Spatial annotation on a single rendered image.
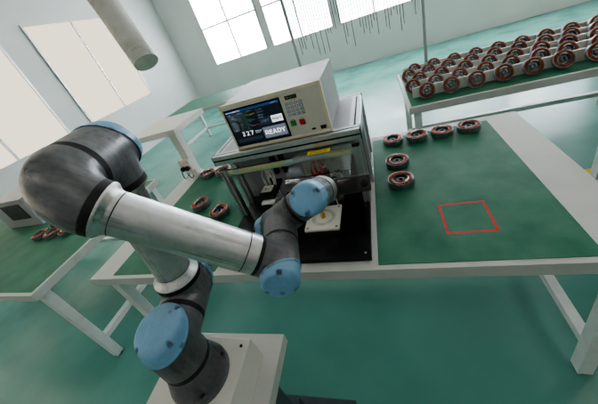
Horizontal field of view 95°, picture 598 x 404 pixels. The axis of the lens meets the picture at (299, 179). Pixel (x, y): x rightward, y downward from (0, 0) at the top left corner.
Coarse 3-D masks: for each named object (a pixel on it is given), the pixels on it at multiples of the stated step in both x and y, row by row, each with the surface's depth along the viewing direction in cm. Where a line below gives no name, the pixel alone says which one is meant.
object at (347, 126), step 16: (352, 96) 137; (336, 112) 125; (352, 112) 119; (336, 128) 110; (352, 128) 105; (224, 144) 136; (272, 144) 117; (288, 144) 114; (304, 144) 112; (320, 144) 111; (224, 160) 125; (240, 160) 123
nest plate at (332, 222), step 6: (324, 210) 123; (330, 210) 122; (336, 210) 121; (318, 216) 121; (330, 216) 118; (336, 216) 117; (306, 222) 120; (312, 222) 119; (318, 222) 118; (324, 222) 116; (330, 222) 115; (336, 222) 114; (306, 228) 117; (312, 228) 116; (318, 228) 115; (324, 228) 114; (330, 228) 112; (336, 228) 112
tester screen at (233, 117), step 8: (264, 104) 109; (272, 104) 108; (232, 112) 114; (240, 112) 113; (248, 112) 112; (256, 112) 111; (264, 112) 111; (272, 112) 110; (280, 112) 109; (232, 120) 116; (240, 120) 115; (248, 120) 114; (256, 120) 113; (232, 128) 118; (240, 128) 117; (248, 128) 116; (256, 128) 116; (240, 136) 119; (248, 136) 119; (264, 136) 117; (240, 144) 122
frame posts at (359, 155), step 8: (352, 144) 108; (360, 144) 117; (360, 152) 108; (360, 160) 110; (224, 168) 127; (360, 168) 113; (224, 176) 129; (240, 176) 140; (232, 184) 131; (240, 184) 143; (232, 192) 134; (248, 192) 145; (368, 192) 118; (240, 200) 136; (248, 200) 148; (368, 200) 120; (240, 208) 139
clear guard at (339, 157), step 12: (336, 144) 110; (348, 144) 107; (300, 156) 111; (312, 156) 108; (324, 156) 105; (336, 156) 102; (348, 156) 99; (300, 168) 102; (312, 168) 100; (324, 168) 97; (336, 168) 94; (348, 168) 92; (288, 180) 99; (300, 180) 97; (288, 192) 98
